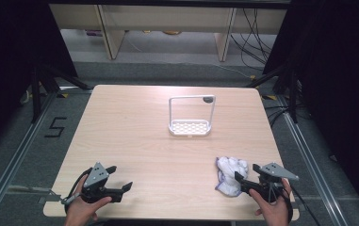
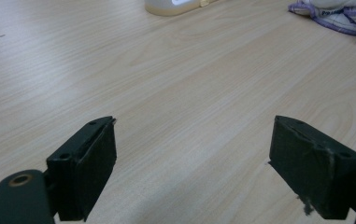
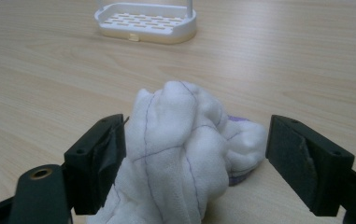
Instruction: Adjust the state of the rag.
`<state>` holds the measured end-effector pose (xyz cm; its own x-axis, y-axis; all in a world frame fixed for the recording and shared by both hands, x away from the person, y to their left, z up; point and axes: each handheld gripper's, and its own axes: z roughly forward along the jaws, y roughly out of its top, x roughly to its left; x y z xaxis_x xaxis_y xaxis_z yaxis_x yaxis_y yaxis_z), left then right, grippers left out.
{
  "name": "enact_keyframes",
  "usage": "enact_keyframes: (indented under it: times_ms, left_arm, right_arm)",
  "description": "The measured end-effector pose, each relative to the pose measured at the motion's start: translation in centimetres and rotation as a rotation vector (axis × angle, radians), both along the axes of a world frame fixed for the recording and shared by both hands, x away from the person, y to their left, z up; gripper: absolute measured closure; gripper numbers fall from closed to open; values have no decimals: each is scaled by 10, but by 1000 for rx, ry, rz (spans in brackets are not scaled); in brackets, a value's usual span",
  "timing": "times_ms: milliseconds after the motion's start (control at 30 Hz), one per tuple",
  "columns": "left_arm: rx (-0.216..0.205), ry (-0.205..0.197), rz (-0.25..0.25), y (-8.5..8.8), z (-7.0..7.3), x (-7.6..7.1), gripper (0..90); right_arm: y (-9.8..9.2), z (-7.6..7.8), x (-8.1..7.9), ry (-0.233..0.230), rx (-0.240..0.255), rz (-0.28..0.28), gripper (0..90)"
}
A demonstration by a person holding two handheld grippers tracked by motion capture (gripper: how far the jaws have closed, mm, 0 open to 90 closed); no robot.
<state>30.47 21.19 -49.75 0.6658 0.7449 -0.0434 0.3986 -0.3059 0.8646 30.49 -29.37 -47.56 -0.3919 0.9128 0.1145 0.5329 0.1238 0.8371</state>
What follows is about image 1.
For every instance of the beige desk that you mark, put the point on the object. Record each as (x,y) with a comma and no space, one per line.
(167,19)

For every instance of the black tripod stand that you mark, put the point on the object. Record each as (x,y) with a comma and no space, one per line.
(35,94)
(292,94)

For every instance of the yellow round object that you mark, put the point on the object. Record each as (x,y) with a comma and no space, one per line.
(171,32)

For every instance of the white cloth with purple edge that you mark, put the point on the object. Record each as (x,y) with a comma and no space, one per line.
(228,175)

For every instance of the white plastic towel rack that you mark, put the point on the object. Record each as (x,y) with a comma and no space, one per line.
(189,128)

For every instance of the person's right hand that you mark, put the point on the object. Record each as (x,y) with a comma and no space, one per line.
(274,213)

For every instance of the black curtain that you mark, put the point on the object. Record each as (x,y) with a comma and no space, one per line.
(340,78)
(13,62)

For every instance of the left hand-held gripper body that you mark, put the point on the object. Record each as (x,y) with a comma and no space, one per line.
(96,175)

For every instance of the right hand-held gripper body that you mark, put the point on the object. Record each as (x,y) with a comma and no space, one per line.
(276,172)

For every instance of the dark round object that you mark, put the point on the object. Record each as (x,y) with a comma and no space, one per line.
(207,100)

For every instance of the person's left hand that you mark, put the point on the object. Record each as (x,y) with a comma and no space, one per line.
(79,212)

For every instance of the aluminium floor rail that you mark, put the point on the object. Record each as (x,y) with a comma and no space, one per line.
(13,163)
(312,169)

